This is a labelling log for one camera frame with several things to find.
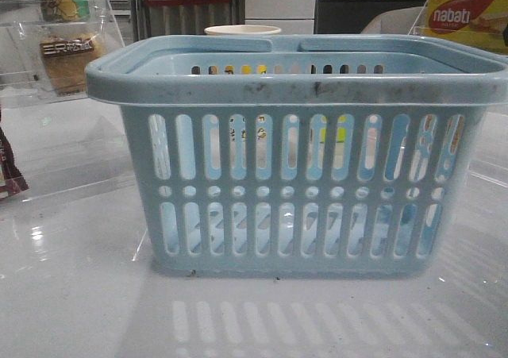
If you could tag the red nut snack packet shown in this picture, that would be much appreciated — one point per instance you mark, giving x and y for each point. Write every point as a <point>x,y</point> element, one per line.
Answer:
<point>12,180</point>

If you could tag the grey armchair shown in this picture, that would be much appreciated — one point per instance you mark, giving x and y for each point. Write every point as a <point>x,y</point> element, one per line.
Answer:
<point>401,21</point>

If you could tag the clear acrylic display shelf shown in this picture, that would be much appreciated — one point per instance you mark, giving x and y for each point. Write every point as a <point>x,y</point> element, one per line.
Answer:
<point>18,91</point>

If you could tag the yellow popcorn paper cup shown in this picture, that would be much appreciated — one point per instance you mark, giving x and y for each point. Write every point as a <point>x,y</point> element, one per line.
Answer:
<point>242,29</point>

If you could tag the dark kitchen counter cabinet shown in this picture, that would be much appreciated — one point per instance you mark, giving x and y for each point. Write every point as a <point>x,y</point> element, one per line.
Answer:
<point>353,16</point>

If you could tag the light blue plastic basket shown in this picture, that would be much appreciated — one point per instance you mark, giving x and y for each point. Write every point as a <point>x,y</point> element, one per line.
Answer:
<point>319,154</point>

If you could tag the packaged bread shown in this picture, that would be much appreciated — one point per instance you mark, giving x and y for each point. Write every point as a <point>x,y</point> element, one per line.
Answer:
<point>57,53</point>

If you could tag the yellow nabati wafer box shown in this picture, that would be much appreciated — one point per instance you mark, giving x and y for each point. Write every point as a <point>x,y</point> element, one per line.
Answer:
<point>476,23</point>

